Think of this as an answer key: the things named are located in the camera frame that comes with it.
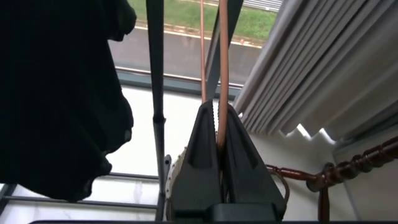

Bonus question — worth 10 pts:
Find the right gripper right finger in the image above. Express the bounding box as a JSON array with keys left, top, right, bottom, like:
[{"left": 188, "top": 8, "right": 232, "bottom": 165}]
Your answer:
[{"left": 219, "top": 104, "right": 287, "bottom": 219}]

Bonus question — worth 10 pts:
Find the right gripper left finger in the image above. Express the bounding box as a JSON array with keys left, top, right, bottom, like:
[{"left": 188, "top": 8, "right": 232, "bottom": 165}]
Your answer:
[{"left": 169, "top": 100, "right": 223, "bottom": 219}]

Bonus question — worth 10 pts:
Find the pink clothes hanger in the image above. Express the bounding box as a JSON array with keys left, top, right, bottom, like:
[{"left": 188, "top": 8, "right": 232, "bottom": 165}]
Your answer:
[{"left": 200, "top": 0, "right": 230, "bottom": 151}]

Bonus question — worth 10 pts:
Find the black garment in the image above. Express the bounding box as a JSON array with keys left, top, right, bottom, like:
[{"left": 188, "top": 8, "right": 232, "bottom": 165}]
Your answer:
[{"left": 0, "top": 0, "right": 137, "bottom": 202}]

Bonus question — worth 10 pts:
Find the black clothes rack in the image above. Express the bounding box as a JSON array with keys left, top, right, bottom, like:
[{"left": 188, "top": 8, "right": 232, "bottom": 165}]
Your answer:
[{"left": 0, "top": 0, "right": 172, "bottom": 222}]

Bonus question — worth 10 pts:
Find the dark brown wooden stand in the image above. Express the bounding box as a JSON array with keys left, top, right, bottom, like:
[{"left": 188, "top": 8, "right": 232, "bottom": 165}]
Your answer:
[{"left": 266, "top": 135, "right": 398, "bottom": 222}]

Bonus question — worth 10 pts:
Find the beige curtain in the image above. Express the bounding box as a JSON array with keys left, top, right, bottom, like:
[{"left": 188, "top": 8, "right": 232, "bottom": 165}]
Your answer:
[{"left": 233, "top": 0, "right": 398, "bottom": 141}]

